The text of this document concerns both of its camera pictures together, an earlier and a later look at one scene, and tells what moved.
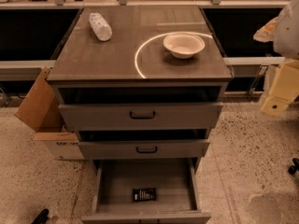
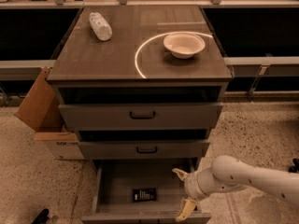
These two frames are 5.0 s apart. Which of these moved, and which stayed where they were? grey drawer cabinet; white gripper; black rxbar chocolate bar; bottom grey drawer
Moved: white gripper
Stayed: black rxbar chocolate bar; bottom grey drawer; grey drawer cabinet
